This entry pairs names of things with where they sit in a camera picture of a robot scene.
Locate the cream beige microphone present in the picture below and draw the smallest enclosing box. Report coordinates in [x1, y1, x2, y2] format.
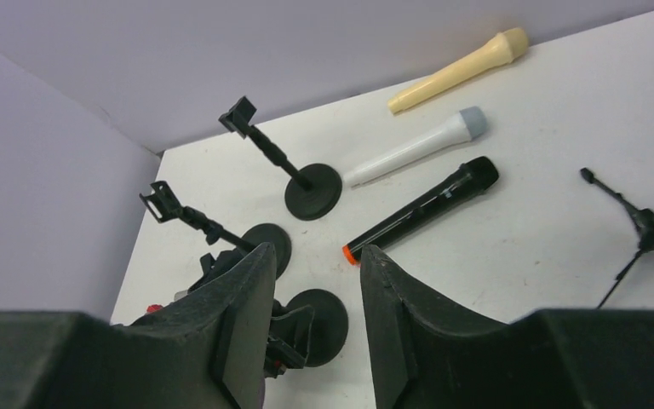
[387, 27, 530, 114]

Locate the white microphone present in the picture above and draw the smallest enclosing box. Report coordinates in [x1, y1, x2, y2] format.
[343, 106, 489, 187]

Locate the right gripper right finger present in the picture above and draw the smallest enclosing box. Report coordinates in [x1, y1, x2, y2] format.
[360, 245, 654, 408]

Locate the black round-base stand white mic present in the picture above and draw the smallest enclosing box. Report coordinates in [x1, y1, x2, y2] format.
[139, 181, 292, 278]

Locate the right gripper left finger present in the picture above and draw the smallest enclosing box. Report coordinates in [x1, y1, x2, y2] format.
[0, 243, 276, 408]

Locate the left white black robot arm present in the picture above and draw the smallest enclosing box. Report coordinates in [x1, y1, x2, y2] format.
[183, 251, 318, 378]

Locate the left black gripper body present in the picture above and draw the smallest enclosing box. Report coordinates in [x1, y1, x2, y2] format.
[265, 305, 315, 378]

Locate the black microphone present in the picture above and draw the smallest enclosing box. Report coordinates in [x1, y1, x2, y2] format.
[342, 156, 499, 265]

